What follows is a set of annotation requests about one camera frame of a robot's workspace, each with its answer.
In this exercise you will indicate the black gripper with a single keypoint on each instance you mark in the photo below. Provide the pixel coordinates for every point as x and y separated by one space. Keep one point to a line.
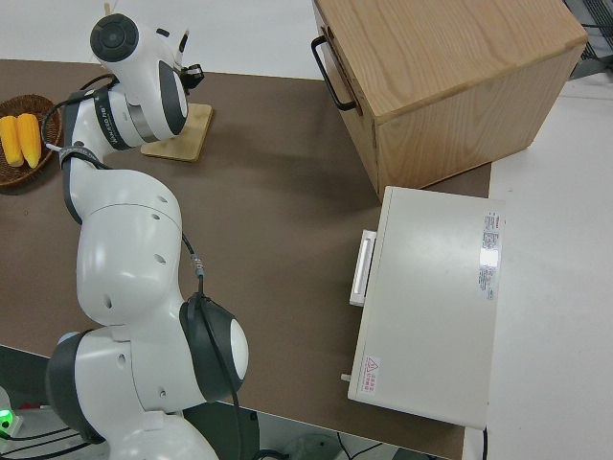
186 80

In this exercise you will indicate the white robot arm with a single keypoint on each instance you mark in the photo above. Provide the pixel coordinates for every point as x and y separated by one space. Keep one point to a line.
124 249

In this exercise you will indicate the wooden mug stand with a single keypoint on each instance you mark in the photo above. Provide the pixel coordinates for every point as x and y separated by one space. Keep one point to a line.
184 139

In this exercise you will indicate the brown table mat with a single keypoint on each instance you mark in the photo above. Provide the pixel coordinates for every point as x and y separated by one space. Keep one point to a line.
287 215

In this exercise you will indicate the brown wicker basket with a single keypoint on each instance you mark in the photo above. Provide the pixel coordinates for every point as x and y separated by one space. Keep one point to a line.
43 163

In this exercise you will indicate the white toaster oven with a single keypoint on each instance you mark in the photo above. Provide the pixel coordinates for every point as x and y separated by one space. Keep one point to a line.
431 306

